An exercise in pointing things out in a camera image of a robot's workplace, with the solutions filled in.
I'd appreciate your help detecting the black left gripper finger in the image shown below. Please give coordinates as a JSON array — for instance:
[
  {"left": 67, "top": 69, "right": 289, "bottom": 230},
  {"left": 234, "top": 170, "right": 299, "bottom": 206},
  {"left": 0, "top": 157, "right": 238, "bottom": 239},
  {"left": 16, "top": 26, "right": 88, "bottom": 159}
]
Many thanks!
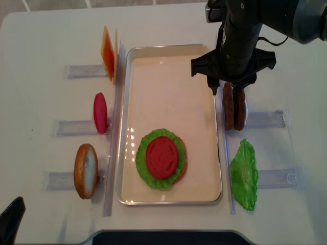
[{"left": 1, "top": 197, "right": 26, "bottom": 244}]

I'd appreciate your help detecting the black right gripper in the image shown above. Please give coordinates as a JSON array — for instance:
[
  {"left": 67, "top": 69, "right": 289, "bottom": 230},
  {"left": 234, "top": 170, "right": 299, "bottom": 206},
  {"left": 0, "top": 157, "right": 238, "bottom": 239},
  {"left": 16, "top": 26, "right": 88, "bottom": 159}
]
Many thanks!
[{"left": 191, "top": 1, "right": 276, "bottom": 96}]

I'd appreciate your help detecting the brown meat patty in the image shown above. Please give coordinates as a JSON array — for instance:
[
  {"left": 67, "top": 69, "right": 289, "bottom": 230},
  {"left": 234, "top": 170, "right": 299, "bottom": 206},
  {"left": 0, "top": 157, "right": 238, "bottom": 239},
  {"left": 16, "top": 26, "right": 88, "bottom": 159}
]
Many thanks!
[
  {"left": 233, "top": 89, "right": 247, "bottom": 131},
  {"left": 223, "top": 82, "right": 234, "bottom": 130}
]

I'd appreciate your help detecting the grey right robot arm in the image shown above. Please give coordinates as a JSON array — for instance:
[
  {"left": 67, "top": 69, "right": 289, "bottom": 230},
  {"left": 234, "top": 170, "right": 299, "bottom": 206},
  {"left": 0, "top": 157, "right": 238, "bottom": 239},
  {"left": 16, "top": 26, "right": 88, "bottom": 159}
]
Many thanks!
[{"left": 191, "top": 1, "right": 326, "bottom": 93}]

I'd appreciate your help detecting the upright green lettuce leaf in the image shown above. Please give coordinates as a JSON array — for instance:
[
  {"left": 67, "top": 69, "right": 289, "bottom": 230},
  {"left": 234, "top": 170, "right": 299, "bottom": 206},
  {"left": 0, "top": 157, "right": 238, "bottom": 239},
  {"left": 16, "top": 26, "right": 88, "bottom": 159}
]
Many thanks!
[{"left": 230, "top": 139, "right": 259, "bottom": 211}]

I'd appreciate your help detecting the tomato slice on tray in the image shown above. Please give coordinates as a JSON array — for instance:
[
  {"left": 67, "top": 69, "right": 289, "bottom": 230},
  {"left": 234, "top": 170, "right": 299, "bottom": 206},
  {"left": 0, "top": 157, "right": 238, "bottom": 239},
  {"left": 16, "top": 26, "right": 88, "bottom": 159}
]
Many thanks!
[{"left": 146, "top": 136, "right": 178, "bottom": 180}]

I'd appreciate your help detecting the lettuce leaf on tray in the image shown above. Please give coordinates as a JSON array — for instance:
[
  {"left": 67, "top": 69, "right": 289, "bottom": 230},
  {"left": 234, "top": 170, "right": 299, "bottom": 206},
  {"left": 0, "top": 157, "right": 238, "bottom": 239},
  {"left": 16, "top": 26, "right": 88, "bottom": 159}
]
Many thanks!
[{"left": 135, "top": 129, "right": 185, "bottom": 189}]

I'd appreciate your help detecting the orange cheese slice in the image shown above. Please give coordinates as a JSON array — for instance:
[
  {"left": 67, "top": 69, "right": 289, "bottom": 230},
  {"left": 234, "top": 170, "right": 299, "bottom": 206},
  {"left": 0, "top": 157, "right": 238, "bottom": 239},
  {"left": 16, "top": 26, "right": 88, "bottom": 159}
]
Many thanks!
[{"left": 101, "top": 26, "right": 114, "bottom": 81}]

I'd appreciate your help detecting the upright red tomato slice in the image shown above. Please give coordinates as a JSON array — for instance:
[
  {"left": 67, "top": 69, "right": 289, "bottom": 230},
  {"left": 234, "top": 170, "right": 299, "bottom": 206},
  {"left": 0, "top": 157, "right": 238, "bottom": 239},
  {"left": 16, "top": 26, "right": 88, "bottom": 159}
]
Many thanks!
[{"left": 93, "top": 92, "right": 108, "bottom": 134}]

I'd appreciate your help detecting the white metal tray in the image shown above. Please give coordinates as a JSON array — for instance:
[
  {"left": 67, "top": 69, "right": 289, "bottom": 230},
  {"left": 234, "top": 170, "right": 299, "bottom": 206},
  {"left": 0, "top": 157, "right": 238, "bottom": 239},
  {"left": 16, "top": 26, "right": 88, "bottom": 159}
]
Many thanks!
[{"left": 115, "top": 44, "right": 222, "bottom": 205}]

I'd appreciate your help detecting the upright top bun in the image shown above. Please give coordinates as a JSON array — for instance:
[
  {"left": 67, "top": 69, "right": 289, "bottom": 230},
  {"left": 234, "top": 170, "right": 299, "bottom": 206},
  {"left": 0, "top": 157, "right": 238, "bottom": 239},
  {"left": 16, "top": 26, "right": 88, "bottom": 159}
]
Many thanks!
[{"left": 74, "top": 143, "right": 98, "bottom": 199}]

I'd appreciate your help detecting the bottom bun on tray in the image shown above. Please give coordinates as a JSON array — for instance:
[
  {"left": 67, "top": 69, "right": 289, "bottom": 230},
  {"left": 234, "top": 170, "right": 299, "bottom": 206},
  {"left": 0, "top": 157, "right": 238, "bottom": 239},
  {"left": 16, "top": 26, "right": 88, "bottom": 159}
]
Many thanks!
[{"left": 173, "top": 138, "right": 188, "bottom": 184}]

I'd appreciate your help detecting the dark base at table edge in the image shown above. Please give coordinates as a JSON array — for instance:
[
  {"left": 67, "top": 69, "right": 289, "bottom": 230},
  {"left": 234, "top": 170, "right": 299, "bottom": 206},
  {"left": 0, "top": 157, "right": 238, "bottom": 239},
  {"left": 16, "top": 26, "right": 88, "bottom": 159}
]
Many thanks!
[{"left": 92, "top": 231, "right": 250, "bottom": 245}]

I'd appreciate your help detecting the black cable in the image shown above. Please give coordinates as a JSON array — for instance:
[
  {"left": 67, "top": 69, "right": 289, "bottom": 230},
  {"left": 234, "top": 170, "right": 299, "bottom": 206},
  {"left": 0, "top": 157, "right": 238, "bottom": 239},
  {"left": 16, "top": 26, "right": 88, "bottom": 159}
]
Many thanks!
[{"left": 256, "top": 35, "right": 289, "bottom": 47}]

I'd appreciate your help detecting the clear top bun rail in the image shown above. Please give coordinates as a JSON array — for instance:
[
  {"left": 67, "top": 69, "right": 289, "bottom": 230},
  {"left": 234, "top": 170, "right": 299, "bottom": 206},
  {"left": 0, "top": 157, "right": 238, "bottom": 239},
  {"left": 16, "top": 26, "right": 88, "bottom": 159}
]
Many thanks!
[{"left": 43, "top": 169, "right": 106, "bottom": 191}]

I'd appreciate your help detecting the clear patty holder rail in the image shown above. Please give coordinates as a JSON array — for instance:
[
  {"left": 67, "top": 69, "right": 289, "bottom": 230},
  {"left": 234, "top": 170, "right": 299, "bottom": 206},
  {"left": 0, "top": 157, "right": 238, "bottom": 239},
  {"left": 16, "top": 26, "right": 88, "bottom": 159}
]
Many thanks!
[{"left": 245, "top": 110, "right": 290, "bottom": 128}]

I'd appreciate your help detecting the clear lettuce holder rail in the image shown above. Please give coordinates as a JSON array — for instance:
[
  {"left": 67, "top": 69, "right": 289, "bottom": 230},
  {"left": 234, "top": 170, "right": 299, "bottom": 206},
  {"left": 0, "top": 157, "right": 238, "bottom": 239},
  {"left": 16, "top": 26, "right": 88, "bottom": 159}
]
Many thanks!
[{"left": 258, "top": 167, "right": 305, "bottom": 189}]

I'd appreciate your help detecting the clear tomato holder rail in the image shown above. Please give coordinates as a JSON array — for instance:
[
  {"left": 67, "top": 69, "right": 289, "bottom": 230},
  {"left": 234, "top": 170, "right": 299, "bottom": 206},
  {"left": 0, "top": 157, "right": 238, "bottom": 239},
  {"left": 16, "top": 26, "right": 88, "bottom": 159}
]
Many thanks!
[{"left": 51, "top": 120, "right": 100, "bottom": 137}]

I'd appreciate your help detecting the clear cheese holder rail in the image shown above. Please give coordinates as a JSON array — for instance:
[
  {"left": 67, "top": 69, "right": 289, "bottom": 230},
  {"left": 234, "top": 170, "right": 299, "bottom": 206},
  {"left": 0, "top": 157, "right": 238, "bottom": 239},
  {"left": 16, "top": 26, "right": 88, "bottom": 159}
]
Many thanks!
[{"left": 63, "top": 64, "right": 108, "bottom": 79}]

